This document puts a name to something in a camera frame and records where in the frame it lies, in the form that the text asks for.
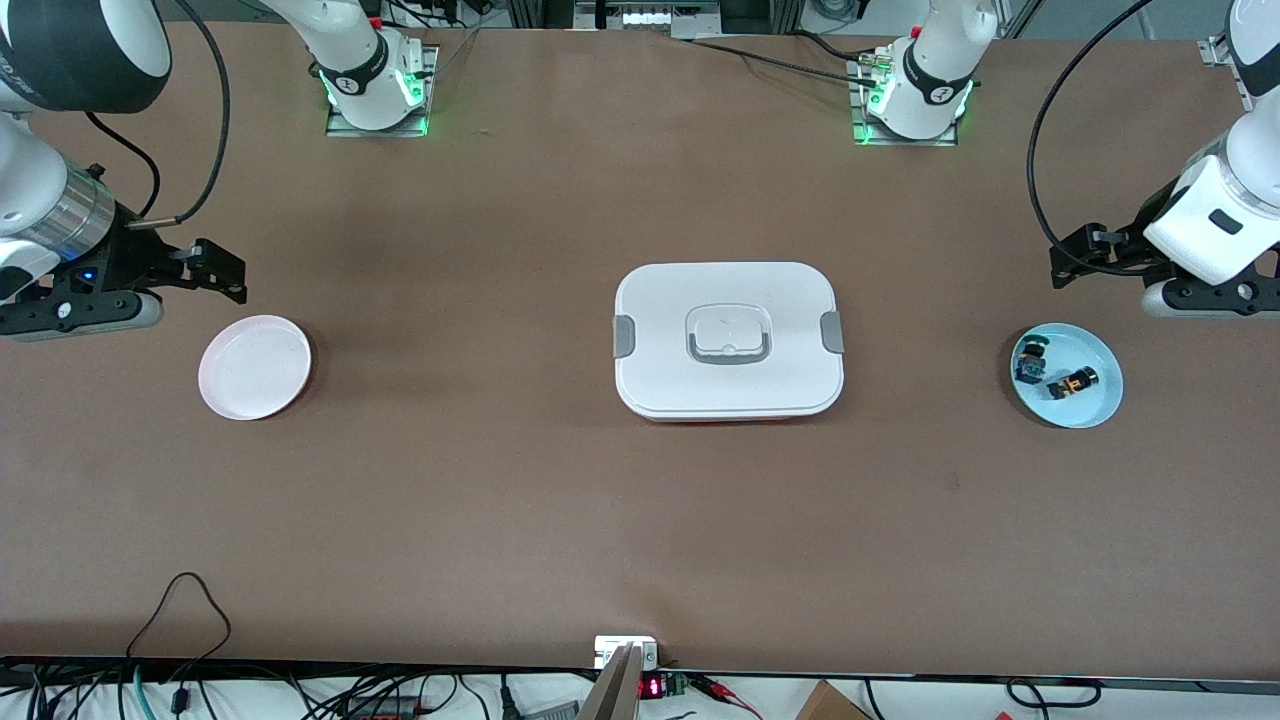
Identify brown cardboard box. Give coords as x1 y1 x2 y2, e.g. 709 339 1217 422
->
795 680 873 720

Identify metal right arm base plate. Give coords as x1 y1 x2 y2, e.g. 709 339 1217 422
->
325 45 439 139

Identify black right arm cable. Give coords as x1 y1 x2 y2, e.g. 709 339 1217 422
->
130 0 233 229

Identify orange push button switch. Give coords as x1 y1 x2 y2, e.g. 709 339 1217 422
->
1044 367 1102 400

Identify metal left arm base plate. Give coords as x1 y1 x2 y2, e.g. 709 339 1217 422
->
850 55 961 148

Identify aluminium profile bar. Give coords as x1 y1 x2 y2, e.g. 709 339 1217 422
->
578 645 646 720

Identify aluminium edge rail with bracket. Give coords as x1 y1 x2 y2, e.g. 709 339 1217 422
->
1198 38 1256 111

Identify pink round plate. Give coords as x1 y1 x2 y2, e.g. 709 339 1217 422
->
198 315 314 422

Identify red and black clip leads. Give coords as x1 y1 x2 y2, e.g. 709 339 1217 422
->
690 674 763 720

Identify aluminium frame with white label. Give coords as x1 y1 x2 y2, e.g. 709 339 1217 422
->
575 0 721 36

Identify black coiled cable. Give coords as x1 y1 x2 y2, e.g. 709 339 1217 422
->
1005 678 1103 709

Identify thin black looped cable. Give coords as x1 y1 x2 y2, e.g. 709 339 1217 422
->
125 572 233 661

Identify small white box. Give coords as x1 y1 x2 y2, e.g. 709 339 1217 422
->
594 636 659 669

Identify long black table cable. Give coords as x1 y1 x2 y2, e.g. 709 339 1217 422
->
670 35 886 86

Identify light blue round plate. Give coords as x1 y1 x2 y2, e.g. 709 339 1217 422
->
1010 322 1124 430

